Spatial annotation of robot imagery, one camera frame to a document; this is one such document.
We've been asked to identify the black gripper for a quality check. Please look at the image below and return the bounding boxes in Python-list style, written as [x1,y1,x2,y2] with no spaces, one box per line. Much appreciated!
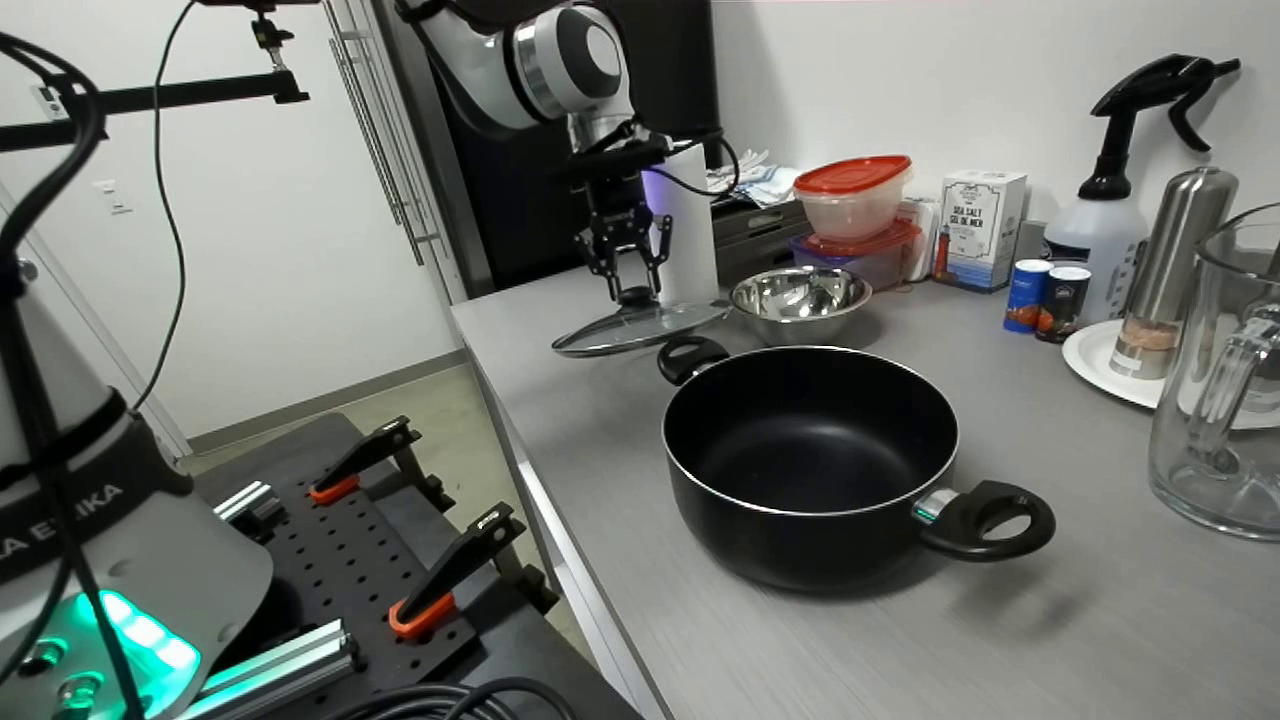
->
[562,121,679,312]

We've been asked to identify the glass pot lid black knob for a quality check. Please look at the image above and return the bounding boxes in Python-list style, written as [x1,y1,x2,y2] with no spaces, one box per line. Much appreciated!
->
[547,302,732,366]

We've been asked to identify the clear container red lid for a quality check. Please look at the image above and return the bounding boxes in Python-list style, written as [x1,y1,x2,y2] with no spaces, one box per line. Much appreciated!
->
[795,217,928,291]
[787,152,918,243]

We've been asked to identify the white paper towel roll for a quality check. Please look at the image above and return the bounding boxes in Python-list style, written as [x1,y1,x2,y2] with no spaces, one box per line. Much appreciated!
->
[653,141,722,322]

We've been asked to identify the white striped dish towel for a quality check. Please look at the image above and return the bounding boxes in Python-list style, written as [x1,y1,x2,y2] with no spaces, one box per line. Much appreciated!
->
[729,144,806,212]

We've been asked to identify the small stainless steel bowl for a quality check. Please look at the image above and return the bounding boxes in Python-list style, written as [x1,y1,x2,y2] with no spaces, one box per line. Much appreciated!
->
[722,260,875,346]

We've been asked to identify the black cooking pot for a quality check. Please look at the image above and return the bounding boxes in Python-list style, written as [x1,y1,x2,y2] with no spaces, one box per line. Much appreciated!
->
[653,331,1060,600]

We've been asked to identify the white carton box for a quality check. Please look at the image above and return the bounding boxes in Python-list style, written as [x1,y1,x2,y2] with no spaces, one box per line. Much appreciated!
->
[933,170,1037,295]

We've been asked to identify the small blue bottle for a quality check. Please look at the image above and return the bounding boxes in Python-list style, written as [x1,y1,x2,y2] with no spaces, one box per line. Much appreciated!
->
[998,255,1060,335]

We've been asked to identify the black perforated cart top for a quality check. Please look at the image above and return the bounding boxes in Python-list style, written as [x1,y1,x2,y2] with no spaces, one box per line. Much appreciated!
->
[190,408,646,720]

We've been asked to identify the short silver bar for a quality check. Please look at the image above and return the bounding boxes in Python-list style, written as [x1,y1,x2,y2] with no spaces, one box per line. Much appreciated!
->
[206,475,281,527]

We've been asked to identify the spray bottle black trigger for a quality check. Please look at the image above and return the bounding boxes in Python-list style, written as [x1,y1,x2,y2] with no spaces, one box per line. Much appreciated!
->
[1040,54,1242,291]

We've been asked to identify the white round plate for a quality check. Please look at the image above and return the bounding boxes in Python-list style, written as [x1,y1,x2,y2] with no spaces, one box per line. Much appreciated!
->
[1060,315,1280,437]

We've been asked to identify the aluminium extrusion bar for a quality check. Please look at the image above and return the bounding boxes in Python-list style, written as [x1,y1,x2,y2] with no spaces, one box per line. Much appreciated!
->
[180,615,358,720]

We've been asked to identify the stainless steel grinder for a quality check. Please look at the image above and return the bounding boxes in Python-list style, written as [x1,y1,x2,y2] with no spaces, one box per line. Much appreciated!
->
[1108,166,1242,384]

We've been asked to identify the clear glass pitcher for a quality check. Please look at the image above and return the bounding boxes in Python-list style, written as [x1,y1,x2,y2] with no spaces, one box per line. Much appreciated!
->
[1143,197,1280,548]

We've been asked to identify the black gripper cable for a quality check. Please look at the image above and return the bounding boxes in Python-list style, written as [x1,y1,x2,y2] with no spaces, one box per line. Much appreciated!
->
[659,127,745,207]

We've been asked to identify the long metal door handle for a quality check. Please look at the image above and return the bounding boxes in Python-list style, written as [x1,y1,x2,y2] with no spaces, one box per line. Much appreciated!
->
[325,0,451,273]

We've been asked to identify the black clamp orange handle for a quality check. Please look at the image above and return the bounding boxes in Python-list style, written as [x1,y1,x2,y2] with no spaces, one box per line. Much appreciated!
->
[383,500,532,649]
[303,413,423,514]

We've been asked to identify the black camera stand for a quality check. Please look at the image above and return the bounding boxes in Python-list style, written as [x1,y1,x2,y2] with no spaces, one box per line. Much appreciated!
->
[0,0,313,152]

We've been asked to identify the thin black cable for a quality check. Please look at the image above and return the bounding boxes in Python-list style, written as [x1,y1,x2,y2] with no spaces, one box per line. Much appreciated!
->
[127,0,206,422]

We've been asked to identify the thick black cable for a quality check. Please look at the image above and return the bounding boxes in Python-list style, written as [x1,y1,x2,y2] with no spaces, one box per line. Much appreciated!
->
[0,29,151,720]

